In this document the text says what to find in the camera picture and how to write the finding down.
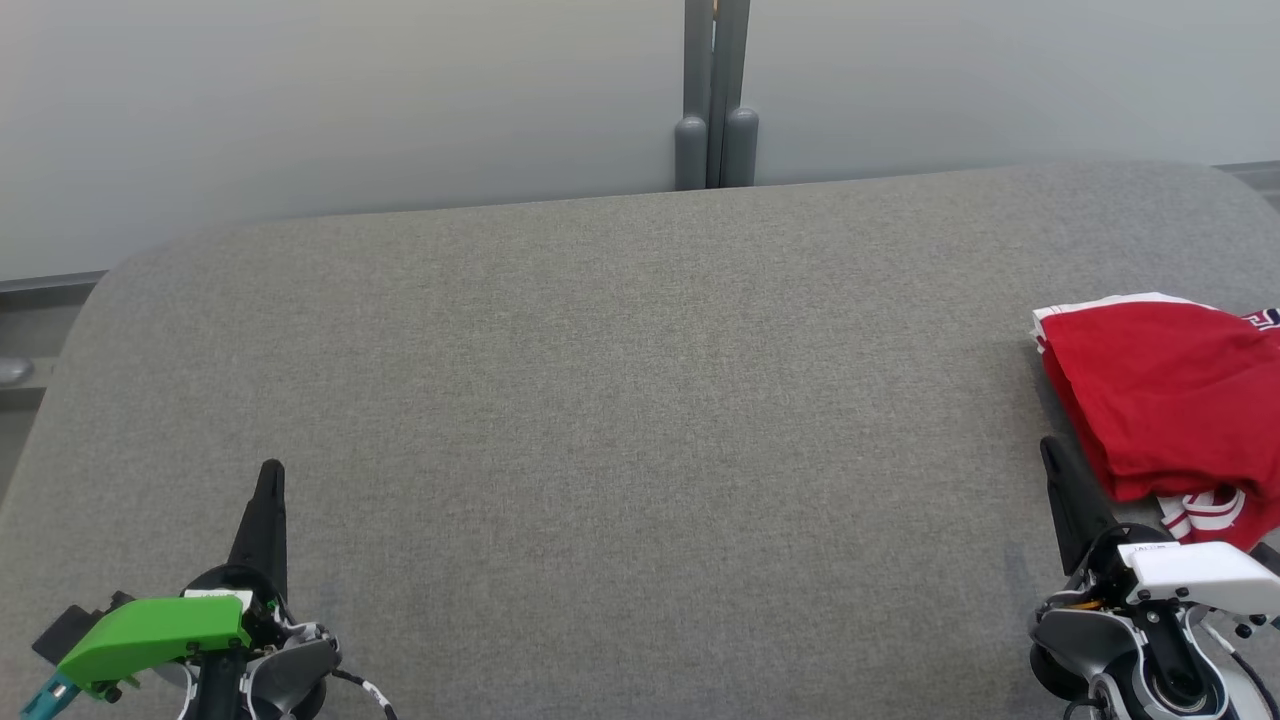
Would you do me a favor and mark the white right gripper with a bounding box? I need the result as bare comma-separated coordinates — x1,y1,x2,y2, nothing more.
1039,436,1280,623

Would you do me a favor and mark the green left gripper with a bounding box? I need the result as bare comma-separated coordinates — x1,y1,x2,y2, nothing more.
55,459,291,699

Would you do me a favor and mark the red and white sports shirt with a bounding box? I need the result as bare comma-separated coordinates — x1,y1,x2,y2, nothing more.
1040,300,1280,503
1030,293,1280,553

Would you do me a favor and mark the grey fabric sofa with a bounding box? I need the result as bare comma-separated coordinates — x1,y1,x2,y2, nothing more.
0,160,1280,720

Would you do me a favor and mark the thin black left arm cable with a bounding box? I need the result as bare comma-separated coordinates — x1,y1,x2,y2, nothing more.
328,668,401,720

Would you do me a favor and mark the left camera cable teal plug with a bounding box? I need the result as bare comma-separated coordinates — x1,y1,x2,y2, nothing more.
18,672,83,720

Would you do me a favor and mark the grey wall base rail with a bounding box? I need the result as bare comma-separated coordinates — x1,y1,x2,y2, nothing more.
1215,162,1280,206
0,270,106,297

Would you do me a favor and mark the grey partition post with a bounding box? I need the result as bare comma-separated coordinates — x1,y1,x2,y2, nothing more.
675,0,761,191

